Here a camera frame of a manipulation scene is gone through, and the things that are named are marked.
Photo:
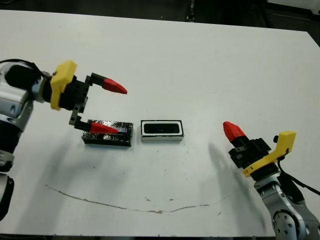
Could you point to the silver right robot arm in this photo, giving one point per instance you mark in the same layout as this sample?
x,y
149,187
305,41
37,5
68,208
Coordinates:
x,y
287,220

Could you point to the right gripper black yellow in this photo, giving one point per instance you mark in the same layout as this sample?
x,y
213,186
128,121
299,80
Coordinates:
x,y
260,160

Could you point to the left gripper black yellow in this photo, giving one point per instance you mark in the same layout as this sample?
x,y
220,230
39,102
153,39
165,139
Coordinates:
x,y
65,85

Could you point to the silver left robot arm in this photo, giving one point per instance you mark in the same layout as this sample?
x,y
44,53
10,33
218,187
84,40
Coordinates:
x,y
15,100

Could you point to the small black camera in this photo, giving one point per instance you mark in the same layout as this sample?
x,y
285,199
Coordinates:
x,y
155,128

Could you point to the white box base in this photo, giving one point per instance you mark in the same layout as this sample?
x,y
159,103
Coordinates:
x,y
160,138

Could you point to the black glossy box lid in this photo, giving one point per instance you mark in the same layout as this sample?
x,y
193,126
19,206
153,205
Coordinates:
x,y
122,125

